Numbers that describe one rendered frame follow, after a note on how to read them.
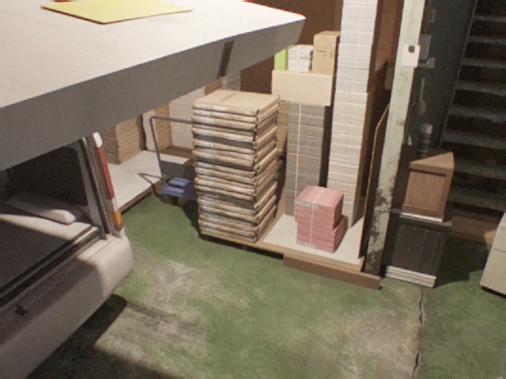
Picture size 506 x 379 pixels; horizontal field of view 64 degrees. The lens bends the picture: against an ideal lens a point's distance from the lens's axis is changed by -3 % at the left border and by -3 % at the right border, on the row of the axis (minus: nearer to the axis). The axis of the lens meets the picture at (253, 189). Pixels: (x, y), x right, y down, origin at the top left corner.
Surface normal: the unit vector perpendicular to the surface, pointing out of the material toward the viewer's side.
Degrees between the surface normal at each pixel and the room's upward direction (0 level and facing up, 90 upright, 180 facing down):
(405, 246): 90
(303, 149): 90
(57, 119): 106
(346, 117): 90
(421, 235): 90
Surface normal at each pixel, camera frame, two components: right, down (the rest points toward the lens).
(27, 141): 0.85, 0.45
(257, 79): -0.40, 0.43
